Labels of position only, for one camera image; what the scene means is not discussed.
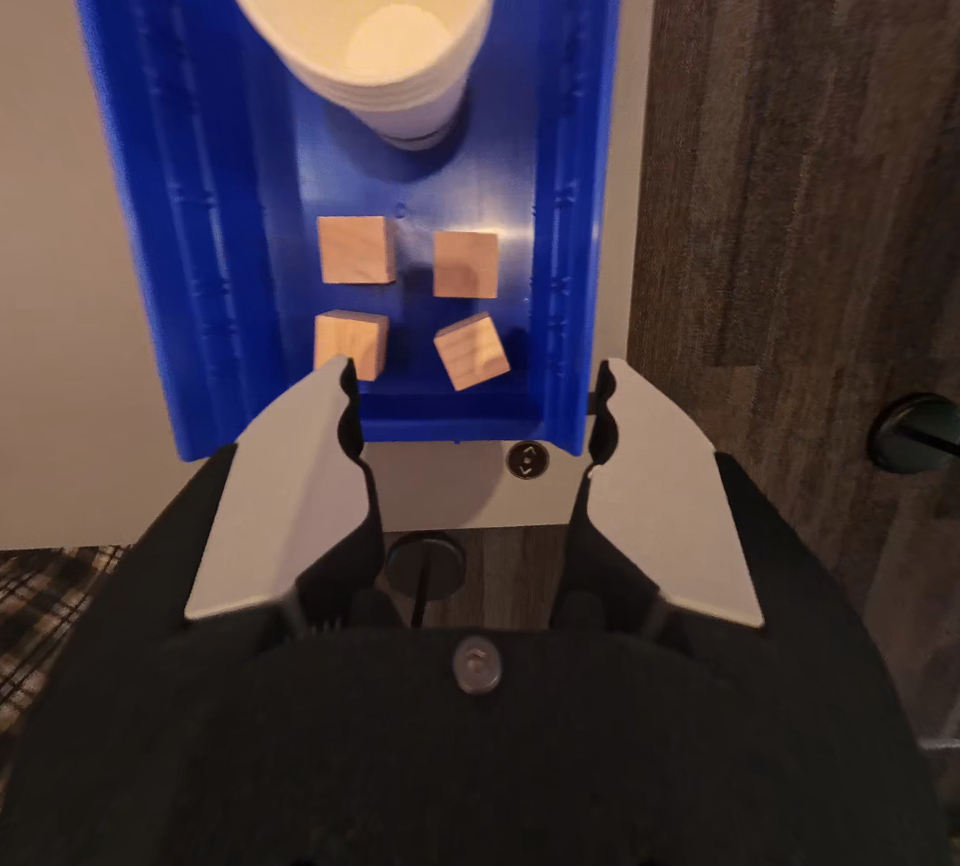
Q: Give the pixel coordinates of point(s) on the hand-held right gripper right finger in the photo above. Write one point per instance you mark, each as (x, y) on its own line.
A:
(667, 514)

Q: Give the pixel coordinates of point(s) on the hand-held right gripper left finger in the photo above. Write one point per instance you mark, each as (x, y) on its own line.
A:
(277, 514)

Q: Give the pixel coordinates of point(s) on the wooden cube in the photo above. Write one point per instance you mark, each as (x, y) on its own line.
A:
(472, 352)
(465, 265)
(356, 251)
(349, 341)

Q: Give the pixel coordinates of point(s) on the blue plastic bin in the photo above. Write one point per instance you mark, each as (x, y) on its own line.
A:
(187, 206)

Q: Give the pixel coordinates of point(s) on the round desk control button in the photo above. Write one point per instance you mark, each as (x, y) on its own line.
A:
(527, 460)

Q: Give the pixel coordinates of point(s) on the black round stand base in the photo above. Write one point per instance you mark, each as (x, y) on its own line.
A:
(424, 562)

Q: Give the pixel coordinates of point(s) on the person in plaid shirt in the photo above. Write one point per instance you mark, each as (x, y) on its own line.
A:
(52, 618)

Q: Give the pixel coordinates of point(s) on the dark chair caster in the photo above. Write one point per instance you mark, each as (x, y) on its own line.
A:
(911, 435)

